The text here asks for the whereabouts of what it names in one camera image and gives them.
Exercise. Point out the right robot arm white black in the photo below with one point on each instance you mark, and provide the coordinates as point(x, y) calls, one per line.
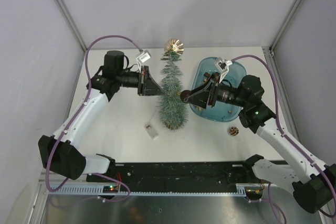
point(310, 180)

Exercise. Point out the clear plastic packet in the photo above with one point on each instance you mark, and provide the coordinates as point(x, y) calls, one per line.
point(151, 131)

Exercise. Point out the grey slotted cable duct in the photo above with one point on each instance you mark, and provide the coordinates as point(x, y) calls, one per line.
point(99, 190)

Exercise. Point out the large silver ribbed bauble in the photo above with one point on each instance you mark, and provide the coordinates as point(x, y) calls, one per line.
point(174, 46)

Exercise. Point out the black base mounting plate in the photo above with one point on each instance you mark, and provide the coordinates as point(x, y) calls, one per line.
point(189, 176)

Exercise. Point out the left aluminium frame post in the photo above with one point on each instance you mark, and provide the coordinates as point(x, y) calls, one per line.
point(62, 7)

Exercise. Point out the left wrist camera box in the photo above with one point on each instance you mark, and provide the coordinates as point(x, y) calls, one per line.
point(142, 57)

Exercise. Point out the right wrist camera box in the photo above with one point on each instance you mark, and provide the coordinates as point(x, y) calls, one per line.
point(222, 66)

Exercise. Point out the frosted pine cone ornament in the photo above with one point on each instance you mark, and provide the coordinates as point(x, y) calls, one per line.
point(233, 131)

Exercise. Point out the dark red bauble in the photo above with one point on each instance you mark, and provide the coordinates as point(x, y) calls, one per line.
point(184, 96)

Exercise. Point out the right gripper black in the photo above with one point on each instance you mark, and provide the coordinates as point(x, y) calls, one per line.
point(207, 94)

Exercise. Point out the aluminium frame post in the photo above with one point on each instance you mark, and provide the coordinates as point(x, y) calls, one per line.
point(294, 8)
point(62, 7)

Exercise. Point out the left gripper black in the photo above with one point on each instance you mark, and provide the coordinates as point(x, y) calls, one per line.
point(146, 85)

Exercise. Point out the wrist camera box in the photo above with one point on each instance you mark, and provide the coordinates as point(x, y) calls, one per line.
point(142, 57)
point(222, 66)

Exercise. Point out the right aluminium frame post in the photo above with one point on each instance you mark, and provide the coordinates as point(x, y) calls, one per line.
point(294, 8)

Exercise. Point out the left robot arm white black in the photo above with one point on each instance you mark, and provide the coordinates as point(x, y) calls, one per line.
point(60, 152)

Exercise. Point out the small frosted christmas tree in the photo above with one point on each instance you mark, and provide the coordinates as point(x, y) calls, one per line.
point(172, 111)

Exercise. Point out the blue plastic tub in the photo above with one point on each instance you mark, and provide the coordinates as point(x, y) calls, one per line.
point(219, 112)

